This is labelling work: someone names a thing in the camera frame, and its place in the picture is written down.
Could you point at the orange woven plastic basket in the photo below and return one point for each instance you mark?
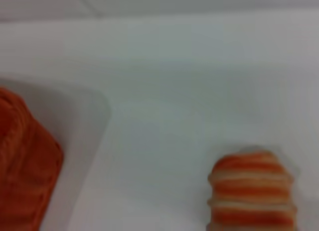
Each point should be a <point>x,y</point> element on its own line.
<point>22,166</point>

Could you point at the striped orange bread roll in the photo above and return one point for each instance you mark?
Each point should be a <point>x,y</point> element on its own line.
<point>251,193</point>

